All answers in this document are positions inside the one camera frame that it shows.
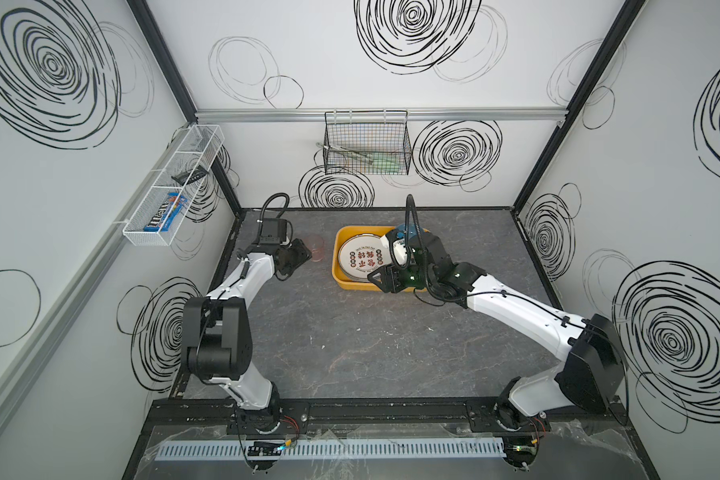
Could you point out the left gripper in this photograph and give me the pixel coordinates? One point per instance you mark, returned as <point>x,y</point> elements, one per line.
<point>297,253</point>

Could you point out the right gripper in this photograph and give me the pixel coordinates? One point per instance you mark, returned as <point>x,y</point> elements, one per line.
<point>393,279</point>

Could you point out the pink transparent cup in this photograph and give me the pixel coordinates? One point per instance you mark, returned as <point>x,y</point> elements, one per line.
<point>316,245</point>

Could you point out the grey-blue bottom bowl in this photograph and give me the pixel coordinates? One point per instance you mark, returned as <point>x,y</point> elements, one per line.
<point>411,230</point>

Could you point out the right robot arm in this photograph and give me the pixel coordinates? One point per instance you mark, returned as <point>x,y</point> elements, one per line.
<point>590,366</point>

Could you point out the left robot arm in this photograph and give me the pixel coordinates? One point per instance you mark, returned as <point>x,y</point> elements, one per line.
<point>217,345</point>

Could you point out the yellow plastic bin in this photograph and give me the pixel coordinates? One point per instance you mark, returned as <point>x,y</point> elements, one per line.
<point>344,234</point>

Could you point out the green utensil in basket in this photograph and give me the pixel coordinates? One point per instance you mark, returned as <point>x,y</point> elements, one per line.
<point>374,160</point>

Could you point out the black remote in shelf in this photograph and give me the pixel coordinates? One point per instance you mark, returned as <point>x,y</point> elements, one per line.
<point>190,176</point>

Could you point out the blue candy packet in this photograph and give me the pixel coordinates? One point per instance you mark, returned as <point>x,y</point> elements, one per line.
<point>170,207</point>

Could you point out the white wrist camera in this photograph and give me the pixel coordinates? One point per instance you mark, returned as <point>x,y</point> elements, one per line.
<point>397,248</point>

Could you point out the black wire basket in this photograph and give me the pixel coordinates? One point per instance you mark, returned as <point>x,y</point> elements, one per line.
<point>384,131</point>

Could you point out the white slotted cable duct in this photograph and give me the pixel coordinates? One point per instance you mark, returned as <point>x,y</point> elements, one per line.
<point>328,449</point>

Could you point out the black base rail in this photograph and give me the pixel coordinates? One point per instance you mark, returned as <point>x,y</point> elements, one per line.
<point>305,416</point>

